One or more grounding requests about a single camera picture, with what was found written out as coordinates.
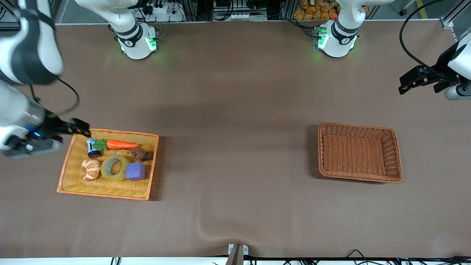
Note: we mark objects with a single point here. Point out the orange toy carrot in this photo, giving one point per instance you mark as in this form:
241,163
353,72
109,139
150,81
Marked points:
119,144

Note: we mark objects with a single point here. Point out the yellow wicker basket orange rim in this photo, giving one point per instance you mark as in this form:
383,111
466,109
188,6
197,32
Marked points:
110,186

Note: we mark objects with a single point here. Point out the yellow clear tape roll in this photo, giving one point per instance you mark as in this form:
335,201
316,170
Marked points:
105,173

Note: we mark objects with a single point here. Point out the metal table clamp bracket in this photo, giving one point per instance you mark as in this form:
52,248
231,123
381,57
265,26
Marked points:
237,254

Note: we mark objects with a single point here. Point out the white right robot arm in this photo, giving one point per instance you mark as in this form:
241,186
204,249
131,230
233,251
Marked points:
125,22

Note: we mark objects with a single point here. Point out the bag of orange buns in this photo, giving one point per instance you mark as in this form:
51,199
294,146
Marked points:
312,13

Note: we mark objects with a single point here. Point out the aluminium frame profile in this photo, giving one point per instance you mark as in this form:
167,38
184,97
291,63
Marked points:
447,23

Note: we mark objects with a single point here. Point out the small blue labelled can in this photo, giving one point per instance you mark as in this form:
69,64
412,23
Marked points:
91,146

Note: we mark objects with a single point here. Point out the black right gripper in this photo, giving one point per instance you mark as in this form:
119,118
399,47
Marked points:
52,127

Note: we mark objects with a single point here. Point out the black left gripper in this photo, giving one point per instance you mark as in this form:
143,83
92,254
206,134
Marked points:
441,71

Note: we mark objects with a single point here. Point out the toy croissant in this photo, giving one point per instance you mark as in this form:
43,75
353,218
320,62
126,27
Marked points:
92,169

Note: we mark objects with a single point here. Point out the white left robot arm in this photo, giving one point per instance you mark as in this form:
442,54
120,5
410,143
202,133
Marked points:
340,33

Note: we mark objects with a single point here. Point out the brown toy lion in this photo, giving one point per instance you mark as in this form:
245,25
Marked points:
142,155

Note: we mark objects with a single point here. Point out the white power strip with plugs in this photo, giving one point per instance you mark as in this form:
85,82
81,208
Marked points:
162,16

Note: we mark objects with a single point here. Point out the brown wicker basket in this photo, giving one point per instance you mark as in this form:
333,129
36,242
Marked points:
353,154

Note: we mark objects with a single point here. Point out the purple foam cube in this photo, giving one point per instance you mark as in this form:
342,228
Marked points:
136,172

